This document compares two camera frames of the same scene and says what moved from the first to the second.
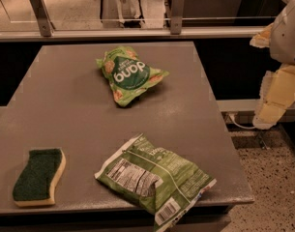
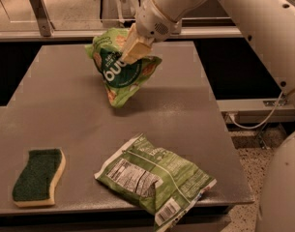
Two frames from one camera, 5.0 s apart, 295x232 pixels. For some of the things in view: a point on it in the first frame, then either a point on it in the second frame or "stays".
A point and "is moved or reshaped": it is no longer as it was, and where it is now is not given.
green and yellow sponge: x=36 y=184 stays
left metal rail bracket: x=41 y=12 stays
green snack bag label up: x=163 y=186 stays
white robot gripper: x=287 y=39 -> x=151 y=20
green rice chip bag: x=127 y=74 is moved or reshaped
